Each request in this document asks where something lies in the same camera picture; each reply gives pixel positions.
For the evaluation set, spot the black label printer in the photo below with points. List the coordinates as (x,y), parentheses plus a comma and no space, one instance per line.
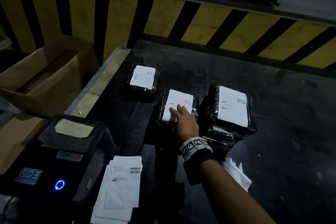
(56,163)

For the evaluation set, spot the open cardboard box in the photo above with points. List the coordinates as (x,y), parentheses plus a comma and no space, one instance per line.
(47,74)

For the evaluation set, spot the medium black labelled parcel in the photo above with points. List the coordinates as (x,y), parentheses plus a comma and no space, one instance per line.
(176,104)

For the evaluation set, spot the white paper scraps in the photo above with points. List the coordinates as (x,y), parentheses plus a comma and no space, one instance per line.
(236,172)

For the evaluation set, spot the small black wrapped labelled parcel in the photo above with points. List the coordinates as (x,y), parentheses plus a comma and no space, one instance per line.
(143,79)

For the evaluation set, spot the large black wrapped labelled parcel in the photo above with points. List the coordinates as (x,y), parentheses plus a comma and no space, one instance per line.
(232,107)

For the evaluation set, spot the marker-printed white wristband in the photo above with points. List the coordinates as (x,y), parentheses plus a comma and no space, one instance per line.
(194,146)

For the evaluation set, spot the yellow black striped barrier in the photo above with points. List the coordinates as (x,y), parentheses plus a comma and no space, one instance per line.
(183,21)

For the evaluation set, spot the person's right forearm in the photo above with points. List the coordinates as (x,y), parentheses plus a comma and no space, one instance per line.
(231,197)

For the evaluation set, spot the stack of white label sheets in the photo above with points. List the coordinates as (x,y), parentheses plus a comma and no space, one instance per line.
(118,189)

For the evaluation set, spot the person's right hand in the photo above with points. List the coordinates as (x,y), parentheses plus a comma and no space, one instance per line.
(187,125)

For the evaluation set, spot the flat cardboard piece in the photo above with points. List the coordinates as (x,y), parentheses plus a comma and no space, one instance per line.
(15,139)

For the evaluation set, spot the person's right fingers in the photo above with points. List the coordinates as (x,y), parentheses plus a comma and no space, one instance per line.
(178,112)

